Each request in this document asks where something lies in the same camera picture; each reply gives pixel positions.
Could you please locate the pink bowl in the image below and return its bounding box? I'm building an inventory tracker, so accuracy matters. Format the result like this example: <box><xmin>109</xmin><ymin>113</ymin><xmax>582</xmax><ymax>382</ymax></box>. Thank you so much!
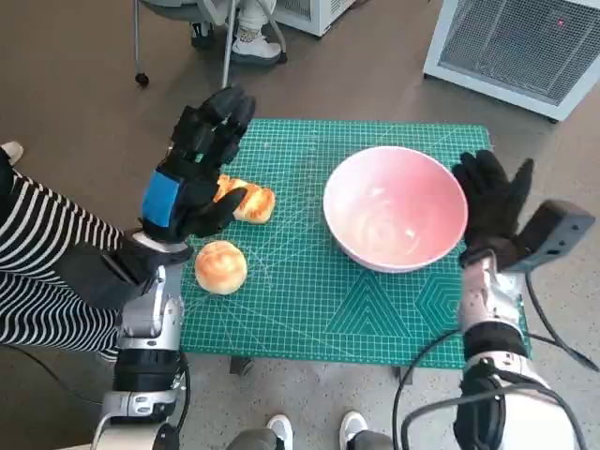
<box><xmin>322</xmin><ymin>145</ymin><xmax>470</xmax><ymax>275</ymax></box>

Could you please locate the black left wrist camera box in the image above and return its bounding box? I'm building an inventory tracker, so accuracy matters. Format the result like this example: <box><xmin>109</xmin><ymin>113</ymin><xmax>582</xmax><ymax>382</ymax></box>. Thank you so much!
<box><xmin>53</xmin><ymin>241</ymin><xmax>158</xmax><ymax>313</ymax></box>

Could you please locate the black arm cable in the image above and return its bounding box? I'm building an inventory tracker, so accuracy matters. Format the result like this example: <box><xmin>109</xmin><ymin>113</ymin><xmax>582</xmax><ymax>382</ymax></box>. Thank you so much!
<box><xmin>175</xmin><ymin>349</ymin><xmax>193</xmax><ymax>432</ymax></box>
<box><xmin>391</xmin><ymin>327</ymin><xmax>590</xmax><ymax>450</ymax></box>

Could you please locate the white appliance with mesh grille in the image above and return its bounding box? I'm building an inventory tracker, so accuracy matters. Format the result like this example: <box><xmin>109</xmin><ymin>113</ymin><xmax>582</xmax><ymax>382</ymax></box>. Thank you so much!
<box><xmin>421</xmin><ymin>0</ymin><xmax>600</xmax><ymax>124</ymax></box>

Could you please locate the white freezer cabinet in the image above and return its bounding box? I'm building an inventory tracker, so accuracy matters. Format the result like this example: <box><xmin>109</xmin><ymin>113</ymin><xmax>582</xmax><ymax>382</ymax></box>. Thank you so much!
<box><xmin>271</xmin><ymin>0</ymin><xmax>357</xmax><ymax>38</ymax></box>

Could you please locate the round toy bread bun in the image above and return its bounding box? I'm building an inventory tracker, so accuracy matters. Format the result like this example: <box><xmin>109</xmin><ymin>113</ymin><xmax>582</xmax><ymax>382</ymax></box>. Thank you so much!
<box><xmin>194</xmin><ymin>240</ymin><xmax>248</xmax><ymax>296</ymax></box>

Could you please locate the green cutting mat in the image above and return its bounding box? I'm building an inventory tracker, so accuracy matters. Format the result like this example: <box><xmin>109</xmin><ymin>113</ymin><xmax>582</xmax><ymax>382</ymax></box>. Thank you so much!
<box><xmin>180</xmin><ymin>117</ymin><xmax>533</xmax><ymax>371</ymax></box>

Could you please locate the grey office chair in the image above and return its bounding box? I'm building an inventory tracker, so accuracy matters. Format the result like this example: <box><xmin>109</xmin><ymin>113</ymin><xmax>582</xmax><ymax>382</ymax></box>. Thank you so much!
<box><xmin>133</xmin><ymin>0</ymin><xmax>235</xmax><ymax>88</ymax></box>

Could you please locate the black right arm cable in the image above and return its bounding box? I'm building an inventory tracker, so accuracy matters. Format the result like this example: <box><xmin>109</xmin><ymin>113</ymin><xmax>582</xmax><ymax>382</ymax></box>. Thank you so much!
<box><xmin>391</xmin><ymin>327</ymin><xmax>590</xmax><ymax>450</ymax></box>

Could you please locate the black knitted gloved right hand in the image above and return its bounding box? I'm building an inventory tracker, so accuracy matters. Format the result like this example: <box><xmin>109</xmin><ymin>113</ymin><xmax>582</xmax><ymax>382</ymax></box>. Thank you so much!
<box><xmin>451</xmin><ymin>149</ymin><xmax>536</xmax><ymax>272</ymax></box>

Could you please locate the silver metal pole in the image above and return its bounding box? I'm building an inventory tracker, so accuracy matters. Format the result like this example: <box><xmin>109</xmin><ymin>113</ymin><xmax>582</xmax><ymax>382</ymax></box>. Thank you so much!
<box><xmin>219</xmin><ymin>13</ymin><xmax>238</xmax><ymax>90</ymax></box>

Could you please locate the black right camera cable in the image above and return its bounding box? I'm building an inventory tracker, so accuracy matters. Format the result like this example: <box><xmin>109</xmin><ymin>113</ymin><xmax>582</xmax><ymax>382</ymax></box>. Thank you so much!
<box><xmin>523</xmin><ymin>270</ymin><xmax>600</xmax><ymax>374</ymax></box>

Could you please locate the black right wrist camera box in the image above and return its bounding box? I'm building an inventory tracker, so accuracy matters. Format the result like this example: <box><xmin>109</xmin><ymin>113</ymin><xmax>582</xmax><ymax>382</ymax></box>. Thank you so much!
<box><xmin>505</xmin><ymin>200</ymin><xmax>596</xmax><ymax>273</ymax></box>

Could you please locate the bare black left hand blue tape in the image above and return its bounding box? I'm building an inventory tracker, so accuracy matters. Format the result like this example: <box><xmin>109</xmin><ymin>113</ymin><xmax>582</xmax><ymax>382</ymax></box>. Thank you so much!
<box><xmin>139</xmin><ymin>83</ymin><xmax>258</xmax><ymax>241</ymax></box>

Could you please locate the robot right leg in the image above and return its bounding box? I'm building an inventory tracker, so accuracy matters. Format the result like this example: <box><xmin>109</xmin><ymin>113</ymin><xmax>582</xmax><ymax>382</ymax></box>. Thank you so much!
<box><xmin>338</xmin><ymin>410</ymin><xmax>395</xmax><ymax>450</ymax></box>

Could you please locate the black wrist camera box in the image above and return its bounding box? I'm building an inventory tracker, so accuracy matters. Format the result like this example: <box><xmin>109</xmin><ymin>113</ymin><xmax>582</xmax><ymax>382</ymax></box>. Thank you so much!
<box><xmin>53</xmin><ymin>241</ymin><xmax>158</xmax><ymax>313</ymax></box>
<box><xmin>505</xmin><ymin>200</ymin><xmax>596</xmax><ymax>273</ymax></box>

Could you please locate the person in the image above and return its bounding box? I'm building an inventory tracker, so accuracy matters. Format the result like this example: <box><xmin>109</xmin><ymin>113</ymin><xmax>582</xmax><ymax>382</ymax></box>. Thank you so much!
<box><xmin>189</xmin><ymin>0</ymin><xmax>290</xmax><ymax>67</ymax></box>
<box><xmin>0</xmin><ymin>140</ymin><xmax>126</xmax><ymax>362</ymax></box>

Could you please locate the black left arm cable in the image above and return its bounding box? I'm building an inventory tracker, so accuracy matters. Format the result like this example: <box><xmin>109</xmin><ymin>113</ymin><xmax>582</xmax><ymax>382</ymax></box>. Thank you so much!
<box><xmin>175</xmin><ymin>349</ymin><xmax>193</xmax><ymax>432</ymax></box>

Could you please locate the braided toy bread loaf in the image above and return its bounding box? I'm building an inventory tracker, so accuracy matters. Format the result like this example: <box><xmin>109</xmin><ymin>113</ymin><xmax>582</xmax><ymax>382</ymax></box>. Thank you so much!
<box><xmin>213</xmin><ymin>174</ymin><xmax>277</xmax><ymax>225</ymax></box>

